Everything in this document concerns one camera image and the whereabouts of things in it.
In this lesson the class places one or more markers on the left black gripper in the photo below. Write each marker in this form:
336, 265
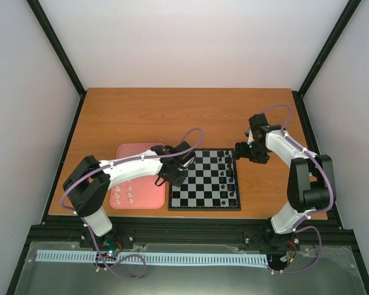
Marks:
177, 182

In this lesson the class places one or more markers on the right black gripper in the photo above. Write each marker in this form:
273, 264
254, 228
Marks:
263, 158

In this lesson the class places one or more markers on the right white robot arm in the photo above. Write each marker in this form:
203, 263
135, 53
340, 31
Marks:
310, 187

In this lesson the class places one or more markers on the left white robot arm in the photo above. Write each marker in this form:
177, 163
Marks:
88, 184

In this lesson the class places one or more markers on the pink plastic tray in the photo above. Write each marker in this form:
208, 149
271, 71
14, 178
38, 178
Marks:
140, 190

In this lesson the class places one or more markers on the black white chessboard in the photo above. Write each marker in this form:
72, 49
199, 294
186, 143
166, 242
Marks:
201, 190

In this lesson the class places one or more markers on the black aluminium frame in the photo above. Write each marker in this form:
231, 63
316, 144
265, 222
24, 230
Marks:
186, 231

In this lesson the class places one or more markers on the light blue cable duct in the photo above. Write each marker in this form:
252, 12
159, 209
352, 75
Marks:
155, 259

